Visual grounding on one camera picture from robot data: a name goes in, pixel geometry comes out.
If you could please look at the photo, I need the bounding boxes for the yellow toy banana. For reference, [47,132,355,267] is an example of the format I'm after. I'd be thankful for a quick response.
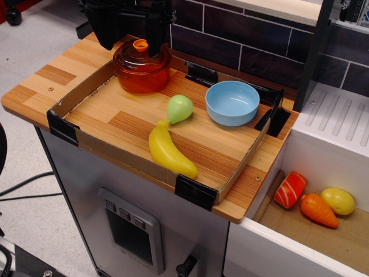
[148,120,198,178]

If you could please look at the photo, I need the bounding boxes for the cardboard fence with black tape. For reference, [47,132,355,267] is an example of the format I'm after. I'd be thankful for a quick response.
[47,52,297,217]

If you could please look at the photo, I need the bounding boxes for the light blue plastic bowl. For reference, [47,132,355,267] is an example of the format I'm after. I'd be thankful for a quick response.
[205,81,260,127]

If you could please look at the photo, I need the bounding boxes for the black floor cable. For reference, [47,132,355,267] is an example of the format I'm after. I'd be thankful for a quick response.
[0,171,63,202]

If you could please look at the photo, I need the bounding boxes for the yellow toy lemon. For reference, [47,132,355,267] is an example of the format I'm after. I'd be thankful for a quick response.
[321,188,355,215]

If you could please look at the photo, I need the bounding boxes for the salmon sushi toy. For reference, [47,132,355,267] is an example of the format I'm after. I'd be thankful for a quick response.
[273,172,307,209]

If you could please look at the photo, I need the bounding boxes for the white toy sink unit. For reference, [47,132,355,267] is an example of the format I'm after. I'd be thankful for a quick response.
[224,84,368,276]

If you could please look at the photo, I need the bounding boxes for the orange toy carrot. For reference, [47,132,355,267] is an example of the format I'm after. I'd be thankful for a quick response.
[300,193,339,228]

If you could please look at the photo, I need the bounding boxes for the grey toy dishwasher cabinet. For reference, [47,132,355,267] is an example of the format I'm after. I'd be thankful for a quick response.
[37,130,229,276]

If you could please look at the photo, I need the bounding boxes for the green toy pear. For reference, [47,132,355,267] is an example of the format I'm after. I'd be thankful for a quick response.
[167,95,194,125]

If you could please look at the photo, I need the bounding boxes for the orange transparent toy pot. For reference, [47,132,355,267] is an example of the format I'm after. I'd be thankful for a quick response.
[112,39,172,94]

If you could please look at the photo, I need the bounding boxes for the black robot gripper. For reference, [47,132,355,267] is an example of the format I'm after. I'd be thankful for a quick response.
[79,1,176,57]

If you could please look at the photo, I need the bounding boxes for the black office chair wheel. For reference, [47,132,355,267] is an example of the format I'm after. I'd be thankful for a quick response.
[5,8,22,26]

